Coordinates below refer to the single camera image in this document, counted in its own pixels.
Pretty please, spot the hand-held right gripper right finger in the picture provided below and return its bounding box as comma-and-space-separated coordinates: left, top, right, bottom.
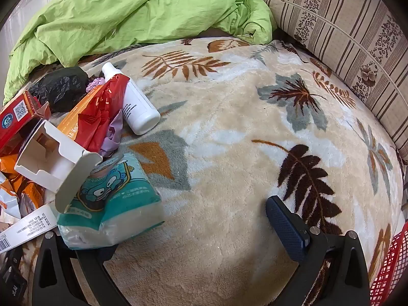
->
265, 195, 370, 306

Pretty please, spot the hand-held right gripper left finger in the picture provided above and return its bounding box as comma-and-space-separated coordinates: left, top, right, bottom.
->
32, 232, 128, 306

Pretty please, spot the teal tissue pack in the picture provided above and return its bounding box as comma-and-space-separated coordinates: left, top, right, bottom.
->
57, 152, 166, 251

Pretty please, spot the red plastic basket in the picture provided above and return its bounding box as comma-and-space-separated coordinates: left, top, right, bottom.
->
370, 221, 408, 306

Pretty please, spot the orange packet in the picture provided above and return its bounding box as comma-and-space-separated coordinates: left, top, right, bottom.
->
57, 84, 107, 141

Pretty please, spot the white plastic bottle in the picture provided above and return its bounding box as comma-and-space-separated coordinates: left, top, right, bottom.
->
101, 62, 161, 135

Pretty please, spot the pink hair scrunchie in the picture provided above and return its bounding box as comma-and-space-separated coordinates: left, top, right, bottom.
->
86, 77, 107, 94

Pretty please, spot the black plastic bag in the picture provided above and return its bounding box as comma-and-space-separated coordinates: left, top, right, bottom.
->
29, 68, 90, 113

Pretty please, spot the white barcode paper box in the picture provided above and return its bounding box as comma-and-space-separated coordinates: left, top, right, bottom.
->
0, 204, 59, 256

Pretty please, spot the black rectangular object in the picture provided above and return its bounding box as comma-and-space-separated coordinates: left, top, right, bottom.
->
0, 245, 28, 297

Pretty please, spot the leaf print beige blanket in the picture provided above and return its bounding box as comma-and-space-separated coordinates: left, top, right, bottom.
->
0, 38, 405, 306

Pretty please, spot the crumpled orange wrapper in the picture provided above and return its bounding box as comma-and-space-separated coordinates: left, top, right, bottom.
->
0, 153, 45, 217

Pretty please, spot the white open cardboard box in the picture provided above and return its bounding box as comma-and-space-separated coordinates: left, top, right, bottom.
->
14, 119, 103, 214

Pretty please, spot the purple plastic bag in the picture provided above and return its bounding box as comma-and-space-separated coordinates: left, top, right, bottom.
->
98, 110, 123, 158

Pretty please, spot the red plastic bag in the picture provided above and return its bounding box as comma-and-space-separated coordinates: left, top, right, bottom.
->
76, 73, 131, 154

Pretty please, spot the red cardboard box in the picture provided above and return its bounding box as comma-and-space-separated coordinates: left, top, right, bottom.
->
0, 90, 52, 158

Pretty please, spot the striped floral cushion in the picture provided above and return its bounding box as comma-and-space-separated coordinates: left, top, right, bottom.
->
260, 0, 408, 166

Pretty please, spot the green quilt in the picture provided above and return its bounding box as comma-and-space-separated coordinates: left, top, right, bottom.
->
3, 0, 278, 106

